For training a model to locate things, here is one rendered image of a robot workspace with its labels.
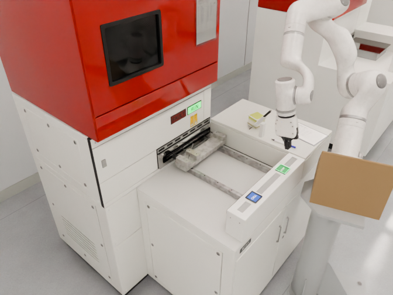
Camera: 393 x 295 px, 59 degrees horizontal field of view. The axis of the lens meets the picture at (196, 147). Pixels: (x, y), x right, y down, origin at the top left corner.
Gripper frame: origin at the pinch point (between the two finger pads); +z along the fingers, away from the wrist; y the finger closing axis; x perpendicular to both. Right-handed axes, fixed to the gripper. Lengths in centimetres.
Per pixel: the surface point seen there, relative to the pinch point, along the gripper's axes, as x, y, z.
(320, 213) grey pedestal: -1.2, 16.1, 33.3
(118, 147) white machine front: -53, -57, -12
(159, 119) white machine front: -26, -56, -15
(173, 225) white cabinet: -46, -39, 31
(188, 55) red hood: -10, -45, -43
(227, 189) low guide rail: -19.2, -24.3, 21.8
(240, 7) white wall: 262, -206, -25
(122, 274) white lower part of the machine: -64, -74, 70
